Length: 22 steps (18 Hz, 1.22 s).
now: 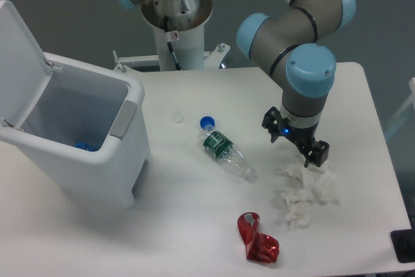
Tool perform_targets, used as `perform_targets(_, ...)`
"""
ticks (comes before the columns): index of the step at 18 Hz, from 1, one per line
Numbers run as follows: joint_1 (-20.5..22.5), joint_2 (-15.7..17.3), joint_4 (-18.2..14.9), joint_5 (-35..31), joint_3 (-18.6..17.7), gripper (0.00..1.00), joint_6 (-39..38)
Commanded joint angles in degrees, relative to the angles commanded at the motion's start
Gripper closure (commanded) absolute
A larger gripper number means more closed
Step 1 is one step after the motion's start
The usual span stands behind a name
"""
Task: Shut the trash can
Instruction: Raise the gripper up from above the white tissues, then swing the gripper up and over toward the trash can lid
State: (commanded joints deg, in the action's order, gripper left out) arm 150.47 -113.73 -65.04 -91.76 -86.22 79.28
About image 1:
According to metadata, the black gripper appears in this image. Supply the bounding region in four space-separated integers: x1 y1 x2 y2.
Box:
261 106 330 168

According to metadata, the white trash can lid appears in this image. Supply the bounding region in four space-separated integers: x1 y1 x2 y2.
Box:
1 0 52 128

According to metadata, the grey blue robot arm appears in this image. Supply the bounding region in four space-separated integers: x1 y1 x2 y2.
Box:
118 0 356 166

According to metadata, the blue bottle cap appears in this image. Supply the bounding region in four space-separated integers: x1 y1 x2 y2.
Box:
200 115 215 128

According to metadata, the crushed red can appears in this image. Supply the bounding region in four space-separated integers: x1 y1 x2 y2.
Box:
237 212 279 263

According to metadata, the white trash can body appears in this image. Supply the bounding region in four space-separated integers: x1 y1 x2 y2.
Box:
1 54 151 207

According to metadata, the blue cap inside bin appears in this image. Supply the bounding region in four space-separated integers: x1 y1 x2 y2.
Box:
73 142 96 152

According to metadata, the crumpled white tissue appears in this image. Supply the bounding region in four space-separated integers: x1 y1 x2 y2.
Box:
274 161 340 230

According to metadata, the clear plastic bottle green label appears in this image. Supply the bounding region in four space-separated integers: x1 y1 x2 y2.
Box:
197 124 257 183

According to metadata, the black device at edge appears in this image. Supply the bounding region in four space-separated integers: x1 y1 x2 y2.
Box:
390 229 414 263

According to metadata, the white frame at right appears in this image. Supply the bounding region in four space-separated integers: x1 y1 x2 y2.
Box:
384 77 414 141

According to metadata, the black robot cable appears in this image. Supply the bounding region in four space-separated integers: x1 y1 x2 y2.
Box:
163 16 182 71

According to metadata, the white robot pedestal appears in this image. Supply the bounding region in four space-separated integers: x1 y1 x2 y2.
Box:
113 0 230 72

